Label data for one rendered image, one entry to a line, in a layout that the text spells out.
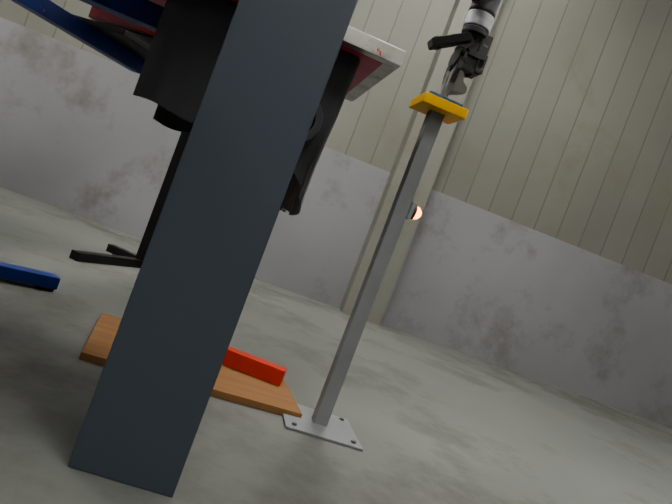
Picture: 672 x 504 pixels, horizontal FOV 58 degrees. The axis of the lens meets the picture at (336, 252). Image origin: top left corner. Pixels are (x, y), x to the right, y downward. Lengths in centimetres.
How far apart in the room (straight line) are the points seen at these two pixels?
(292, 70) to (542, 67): 420
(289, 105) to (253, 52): 10
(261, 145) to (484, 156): 394
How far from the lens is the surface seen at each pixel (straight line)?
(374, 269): 167
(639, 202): 546
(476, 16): 180
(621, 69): 546
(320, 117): 156
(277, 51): 105
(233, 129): 103
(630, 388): 564
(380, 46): 155
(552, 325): 518
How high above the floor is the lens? 51
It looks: 2 degrees down
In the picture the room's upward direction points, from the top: 21 degrees clockwise
